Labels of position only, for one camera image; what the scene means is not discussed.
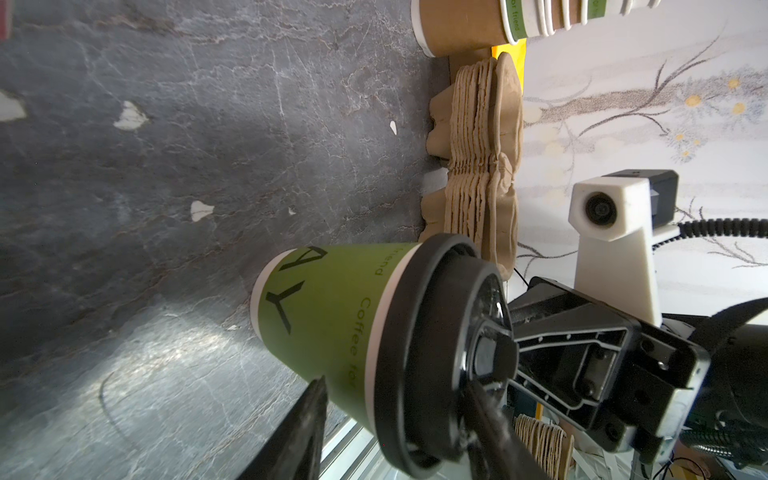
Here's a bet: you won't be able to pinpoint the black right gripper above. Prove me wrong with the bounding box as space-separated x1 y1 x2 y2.
508 277 710 464

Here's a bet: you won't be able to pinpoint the stack of paper cups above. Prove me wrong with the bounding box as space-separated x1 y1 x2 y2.
410 0 660 58

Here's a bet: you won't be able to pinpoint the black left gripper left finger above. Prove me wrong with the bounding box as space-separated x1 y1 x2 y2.
237 377 328 480

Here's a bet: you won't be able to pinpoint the stack of pulp cup carriers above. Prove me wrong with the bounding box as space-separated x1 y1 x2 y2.
419 52 523 280

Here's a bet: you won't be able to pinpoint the black cup lid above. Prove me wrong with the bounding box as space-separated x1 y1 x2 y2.
371 234 517 479

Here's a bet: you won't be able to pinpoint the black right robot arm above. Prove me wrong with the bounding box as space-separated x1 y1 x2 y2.
493 214 767 465

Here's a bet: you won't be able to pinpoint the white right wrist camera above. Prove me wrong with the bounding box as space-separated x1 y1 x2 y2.
568 169 680 327

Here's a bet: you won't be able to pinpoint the yellow paper napkins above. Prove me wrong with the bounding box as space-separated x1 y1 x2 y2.
491 39 527 89

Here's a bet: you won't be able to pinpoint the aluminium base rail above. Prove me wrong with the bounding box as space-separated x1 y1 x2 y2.
317 413 768 480

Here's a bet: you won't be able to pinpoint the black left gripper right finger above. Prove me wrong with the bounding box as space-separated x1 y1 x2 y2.
461 380 549 480

